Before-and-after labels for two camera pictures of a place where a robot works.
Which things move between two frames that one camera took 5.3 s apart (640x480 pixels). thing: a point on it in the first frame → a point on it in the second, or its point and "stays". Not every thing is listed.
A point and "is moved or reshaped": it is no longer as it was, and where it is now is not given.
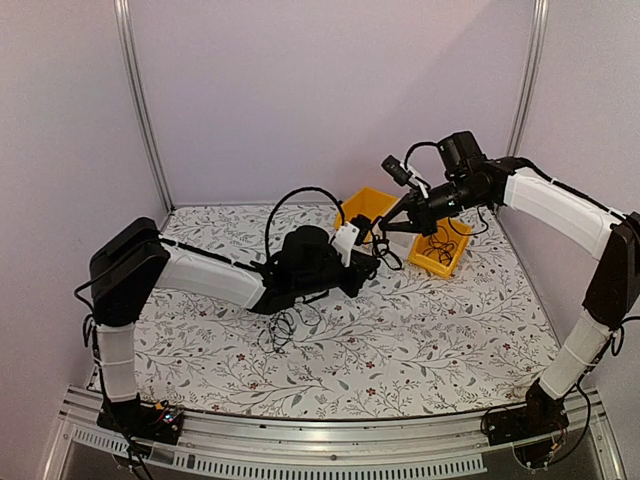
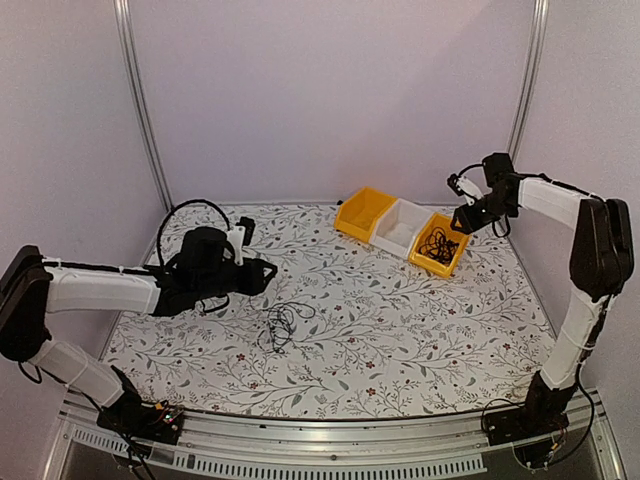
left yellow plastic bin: [367, 202] stays
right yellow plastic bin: [439, 252] stays
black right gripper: [416, 205] → [470, 223]
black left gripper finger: [364, 261] → [259, 266]
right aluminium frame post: [530, 76] stays
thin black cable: [463, 234] is moved or reshaped
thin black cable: [382, 247] → [437, 247]
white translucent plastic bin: [399, 243] stays
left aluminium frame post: [135, 98] stays
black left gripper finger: [359, 280] → [260, 281]
